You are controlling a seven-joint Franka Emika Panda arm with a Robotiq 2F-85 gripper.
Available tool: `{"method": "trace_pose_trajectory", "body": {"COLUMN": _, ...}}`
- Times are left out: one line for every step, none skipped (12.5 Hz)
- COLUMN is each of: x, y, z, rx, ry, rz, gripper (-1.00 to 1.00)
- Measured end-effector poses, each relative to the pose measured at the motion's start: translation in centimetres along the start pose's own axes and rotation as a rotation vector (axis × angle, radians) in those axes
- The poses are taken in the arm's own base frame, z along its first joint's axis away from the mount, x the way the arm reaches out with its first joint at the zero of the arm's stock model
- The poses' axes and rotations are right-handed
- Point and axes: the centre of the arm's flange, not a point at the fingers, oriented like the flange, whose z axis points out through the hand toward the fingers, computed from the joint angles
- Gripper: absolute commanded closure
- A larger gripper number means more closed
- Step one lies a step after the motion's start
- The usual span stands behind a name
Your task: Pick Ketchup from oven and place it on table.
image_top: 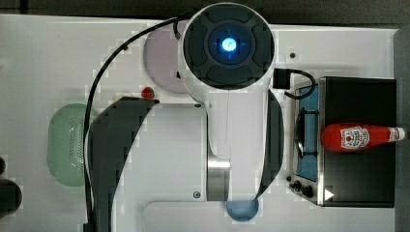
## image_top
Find red plush ketchup bottle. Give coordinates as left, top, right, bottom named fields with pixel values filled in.
left=321, top=123, right=406, bottom=153

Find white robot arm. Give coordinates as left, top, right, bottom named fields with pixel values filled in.
left=83, top=3, right=283, bottom=232

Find black toaster oven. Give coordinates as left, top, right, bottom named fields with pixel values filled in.
left=287, top=76, right=400, bottom=208

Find small red toy fruit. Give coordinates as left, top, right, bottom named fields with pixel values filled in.
left=141, top=87, right=155, bottom=100

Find lilac round plate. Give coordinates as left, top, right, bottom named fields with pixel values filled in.
left=143, top=25, right=187, bottom=94

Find blue plastic cup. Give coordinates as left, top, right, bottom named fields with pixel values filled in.
left=225, top=200, right=259, bottom=222

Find green oval colander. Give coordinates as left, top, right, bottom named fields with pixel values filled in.
left=46, top=103, right=86, bottom=188

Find black camera tripod mount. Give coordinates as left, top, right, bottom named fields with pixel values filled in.
left=0, top=157, right=23, bottom=218

